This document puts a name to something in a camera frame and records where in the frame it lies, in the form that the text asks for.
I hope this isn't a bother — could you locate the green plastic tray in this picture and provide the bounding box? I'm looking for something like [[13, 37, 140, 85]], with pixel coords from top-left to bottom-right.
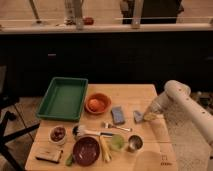
[[36, 77, 88, 122]]

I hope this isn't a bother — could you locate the blue grey sponge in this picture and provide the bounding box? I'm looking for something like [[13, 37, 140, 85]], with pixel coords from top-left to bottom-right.
[[111, 106, 125, 125]]

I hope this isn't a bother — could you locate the small grey towel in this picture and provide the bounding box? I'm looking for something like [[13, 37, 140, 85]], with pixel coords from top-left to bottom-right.
[[133, 110, 143, 123]]

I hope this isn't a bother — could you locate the orange bowl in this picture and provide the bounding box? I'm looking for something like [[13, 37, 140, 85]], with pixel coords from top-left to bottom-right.
[[84, 93, 111, 115]]

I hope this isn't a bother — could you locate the white bowl with dark food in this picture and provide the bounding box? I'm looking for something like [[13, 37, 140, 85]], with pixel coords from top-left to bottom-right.
[[49, 126, 66, 145]]

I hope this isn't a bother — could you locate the green lid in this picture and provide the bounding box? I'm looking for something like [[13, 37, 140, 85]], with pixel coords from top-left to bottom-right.
[[110, 134, 125, 151]]

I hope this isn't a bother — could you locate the red object on counter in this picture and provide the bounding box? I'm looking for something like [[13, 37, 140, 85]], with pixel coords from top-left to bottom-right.
[[83, 17, 94, 25]]

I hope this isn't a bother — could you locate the green vegetable piece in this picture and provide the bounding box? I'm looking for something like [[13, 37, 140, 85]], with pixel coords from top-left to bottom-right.
[[65, 154, 74, 166]]

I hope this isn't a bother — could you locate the wooden block box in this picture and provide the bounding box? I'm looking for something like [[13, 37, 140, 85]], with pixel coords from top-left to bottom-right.
[[35, 148, 63, 163]]

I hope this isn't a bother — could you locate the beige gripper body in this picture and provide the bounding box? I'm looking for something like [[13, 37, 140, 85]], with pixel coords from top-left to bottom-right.
[[143, 92, 171, 121]]

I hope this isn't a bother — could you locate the white brush with black handle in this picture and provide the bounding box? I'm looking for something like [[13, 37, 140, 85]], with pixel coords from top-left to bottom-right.
[[77, 125, 113, 136]]

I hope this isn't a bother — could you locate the metal cup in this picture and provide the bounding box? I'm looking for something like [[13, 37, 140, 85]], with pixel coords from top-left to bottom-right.
[[127, 135, 143, 153]]

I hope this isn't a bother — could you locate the silver fork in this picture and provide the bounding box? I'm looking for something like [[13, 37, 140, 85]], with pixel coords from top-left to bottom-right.
[[101, 122, 132, 132]]

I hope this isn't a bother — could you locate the orange fruit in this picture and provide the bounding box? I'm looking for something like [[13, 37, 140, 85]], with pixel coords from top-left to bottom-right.
[[88, 99, 101, 111]]

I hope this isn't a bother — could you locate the dark red bowl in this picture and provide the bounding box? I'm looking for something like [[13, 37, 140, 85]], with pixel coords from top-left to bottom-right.
[[73, 137, 100, 166]]

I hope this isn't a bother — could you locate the yellow corn cob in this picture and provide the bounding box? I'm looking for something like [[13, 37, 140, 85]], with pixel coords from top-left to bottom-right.
[[99, 136, 112, 162]]

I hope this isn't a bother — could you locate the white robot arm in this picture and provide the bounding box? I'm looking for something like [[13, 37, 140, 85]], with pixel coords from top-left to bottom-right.
[[145, 80, 213, 148]]

